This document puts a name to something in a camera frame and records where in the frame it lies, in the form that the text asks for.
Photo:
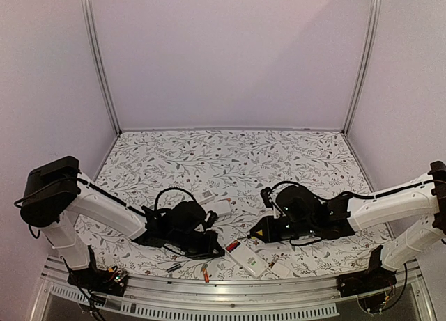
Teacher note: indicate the aluminium frame post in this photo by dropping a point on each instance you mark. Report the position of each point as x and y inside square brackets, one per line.
[92, 35]
[372, 25]

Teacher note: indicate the right aluminium frame post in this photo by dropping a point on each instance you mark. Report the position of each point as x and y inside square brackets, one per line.
[372, 25]

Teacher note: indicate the left aluminium frame post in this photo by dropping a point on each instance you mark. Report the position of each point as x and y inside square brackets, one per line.
[92, 35]

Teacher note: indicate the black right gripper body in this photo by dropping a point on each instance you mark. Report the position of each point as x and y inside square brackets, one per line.
[302, 228]

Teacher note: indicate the long white remote with buttons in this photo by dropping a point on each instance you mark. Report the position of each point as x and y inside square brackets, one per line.
[206, 196]

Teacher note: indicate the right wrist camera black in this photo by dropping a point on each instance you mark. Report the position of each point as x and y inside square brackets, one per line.
[268, 202]

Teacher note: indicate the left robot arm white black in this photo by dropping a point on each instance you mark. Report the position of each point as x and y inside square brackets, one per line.
[59, 187]

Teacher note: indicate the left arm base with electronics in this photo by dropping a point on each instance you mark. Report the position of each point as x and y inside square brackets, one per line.
[93, 279]

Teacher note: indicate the red purple batteries in remote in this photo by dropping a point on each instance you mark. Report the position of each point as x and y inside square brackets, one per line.
[232, 246]

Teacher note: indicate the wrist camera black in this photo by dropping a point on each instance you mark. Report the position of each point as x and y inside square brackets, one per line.
[268, 202]
[211, 218]

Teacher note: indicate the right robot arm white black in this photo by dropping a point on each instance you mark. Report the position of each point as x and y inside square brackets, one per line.
[423, 197]

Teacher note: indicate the floral patterned table mat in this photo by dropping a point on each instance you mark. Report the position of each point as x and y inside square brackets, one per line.
[174, 166]

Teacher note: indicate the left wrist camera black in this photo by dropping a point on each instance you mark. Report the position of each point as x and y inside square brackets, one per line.
[211, 218]

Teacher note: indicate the small white remote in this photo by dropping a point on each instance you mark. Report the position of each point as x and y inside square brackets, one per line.
[248, 259]

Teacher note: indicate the white slim battery cover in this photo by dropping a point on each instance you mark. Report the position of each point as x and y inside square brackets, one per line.
[254, 211]

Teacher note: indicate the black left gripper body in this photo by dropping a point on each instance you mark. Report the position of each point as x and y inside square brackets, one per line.
[182, 241]

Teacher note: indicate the white remote control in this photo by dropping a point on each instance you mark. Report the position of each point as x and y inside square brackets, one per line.
[220, 208]

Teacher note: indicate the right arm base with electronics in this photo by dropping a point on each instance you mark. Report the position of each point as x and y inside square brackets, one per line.
[375, 277]

